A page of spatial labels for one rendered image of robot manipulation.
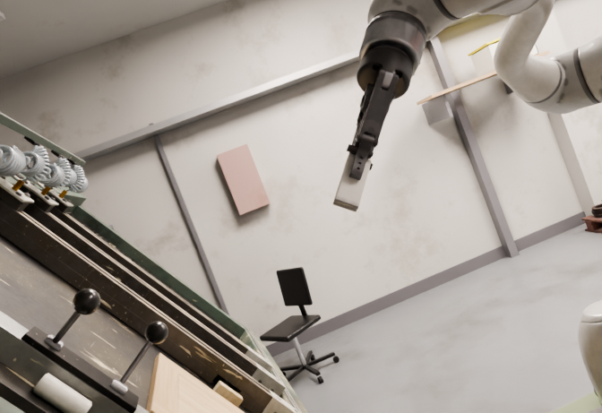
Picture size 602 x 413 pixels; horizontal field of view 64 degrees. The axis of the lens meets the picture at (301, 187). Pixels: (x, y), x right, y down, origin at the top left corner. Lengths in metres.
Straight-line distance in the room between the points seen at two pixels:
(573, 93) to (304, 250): 3.87
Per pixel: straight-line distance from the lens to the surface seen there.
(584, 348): 1.29
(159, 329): 0.87
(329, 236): 4.82
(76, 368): 0.84
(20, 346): 0.84
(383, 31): 0.70
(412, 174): 5.02
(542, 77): 1.12
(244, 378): 1.49
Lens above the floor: 1.61
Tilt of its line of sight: 2 degrees down
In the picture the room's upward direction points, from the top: 21 degrees counter-clockwise
